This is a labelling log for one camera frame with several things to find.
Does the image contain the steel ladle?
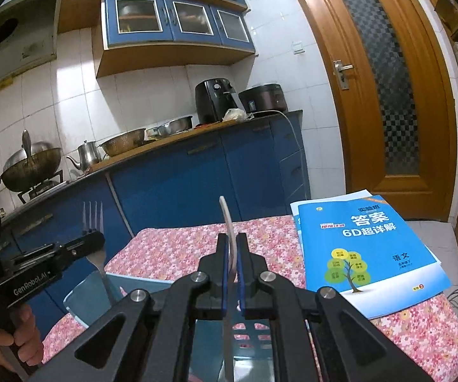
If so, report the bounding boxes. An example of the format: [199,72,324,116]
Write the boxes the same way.
[21,129,35,168]

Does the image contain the large steel mixing bowl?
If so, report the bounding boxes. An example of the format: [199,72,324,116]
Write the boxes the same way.
[98,128,147,157]

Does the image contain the white hose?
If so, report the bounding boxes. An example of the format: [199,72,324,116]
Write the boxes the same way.
[105,174,135,240]

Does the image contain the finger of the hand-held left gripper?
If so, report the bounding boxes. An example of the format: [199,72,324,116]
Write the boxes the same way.
[52,231,106,276]

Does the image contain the small white plastic bag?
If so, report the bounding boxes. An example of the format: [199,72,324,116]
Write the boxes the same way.
[221,108,254,122]

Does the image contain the range hood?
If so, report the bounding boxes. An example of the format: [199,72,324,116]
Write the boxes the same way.
[0,0,66,106]

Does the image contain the gas stove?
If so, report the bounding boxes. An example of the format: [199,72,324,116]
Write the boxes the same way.
[16,169,69,204]

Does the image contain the blue workbook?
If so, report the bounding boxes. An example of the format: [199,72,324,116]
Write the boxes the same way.
[297,195,452,320]

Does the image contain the white power cable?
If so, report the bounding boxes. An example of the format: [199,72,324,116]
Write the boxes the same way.
[253,109,308,204]

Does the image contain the blue plastic utensil basket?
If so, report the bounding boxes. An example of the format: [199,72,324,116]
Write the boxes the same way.
[62,270,277,382]

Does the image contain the black air fryer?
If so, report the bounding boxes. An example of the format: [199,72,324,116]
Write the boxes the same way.
[194,79,240,125]

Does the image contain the white spoon handle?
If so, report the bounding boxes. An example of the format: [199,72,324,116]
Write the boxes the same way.
[218,196,241,382]

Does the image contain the metal door handle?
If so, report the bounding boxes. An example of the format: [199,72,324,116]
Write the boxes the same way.
[332,60,355,90]

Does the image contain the person's left hand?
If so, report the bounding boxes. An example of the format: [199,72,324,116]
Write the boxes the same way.
[0,306,45,378]

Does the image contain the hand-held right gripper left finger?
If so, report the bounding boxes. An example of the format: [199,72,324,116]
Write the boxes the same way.
[26,233,230,382]

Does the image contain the steel fork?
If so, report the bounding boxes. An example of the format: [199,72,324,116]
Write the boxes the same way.
[81,201,118,307]

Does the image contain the dark wok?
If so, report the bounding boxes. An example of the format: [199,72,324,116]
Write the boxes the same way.
[0,147,63,193]

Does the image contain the dark kitchen countertop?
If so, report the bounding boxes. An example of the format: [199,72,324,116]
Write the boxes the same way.
[0,109,304,225]

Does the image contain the blue lower kitchen cabinets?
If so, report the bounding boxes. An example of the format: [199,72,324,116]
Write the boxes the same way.
[0,112,312,329]

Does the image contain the steel kettle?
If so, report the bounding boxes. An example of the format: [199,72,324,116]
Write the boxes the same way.
[66,140,107,174]

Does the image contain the thin white blue booklet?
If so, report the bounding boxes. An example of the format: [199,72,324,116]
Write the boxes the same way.
[290,189,442,265]

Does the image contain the blue glass-door wall cabinet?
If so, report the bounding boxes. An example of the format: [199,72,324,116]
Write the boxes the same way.
[95,0,258,79]

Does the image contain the pink floral tablecloth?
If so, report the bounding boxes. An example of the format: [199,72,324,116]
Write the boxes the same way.
[40,215,458,382]

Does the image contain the black rice cooker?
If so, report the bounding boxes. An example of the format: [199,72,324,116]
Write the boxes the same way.
[238,83,289,114]

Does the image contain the wooden door with glass panel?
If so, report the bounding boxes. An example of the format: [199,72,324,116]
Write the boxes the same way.
[282,0,458,221]

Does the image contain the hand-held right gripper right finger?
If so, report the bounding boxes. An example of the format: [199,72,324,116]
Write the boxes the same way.
[237,232,436,382]

